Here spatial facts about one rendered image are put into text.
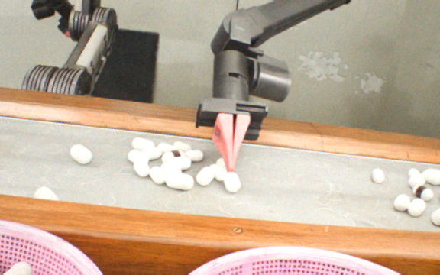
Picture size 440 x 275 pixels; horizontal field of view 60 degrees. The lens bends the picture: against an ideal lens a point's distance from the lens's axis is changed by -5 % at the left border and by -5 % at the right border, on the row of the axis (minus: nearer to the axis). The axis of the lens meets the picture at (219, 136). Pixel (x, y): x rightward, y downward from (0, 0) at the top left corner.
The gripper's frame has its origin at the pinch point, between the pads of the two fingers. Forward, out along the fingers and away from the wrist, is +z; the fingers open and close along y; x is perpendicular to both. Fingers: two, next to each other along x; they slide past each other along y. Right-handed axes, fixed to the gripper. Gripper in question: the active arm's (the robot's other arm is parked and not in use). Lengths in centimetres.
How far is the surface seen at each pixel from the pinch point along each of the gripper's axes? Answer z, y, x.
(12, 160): 1.7, -29.9, 0.9
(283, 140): -12.2, 11.9, 11.4
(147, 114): -15.4, -13.3, 11.7
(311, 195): 3.6, 11.5, 0.1
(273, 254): 16.1, 1.6, -13.4
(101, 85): -130, -55, 151
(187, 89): -137, 0, 155
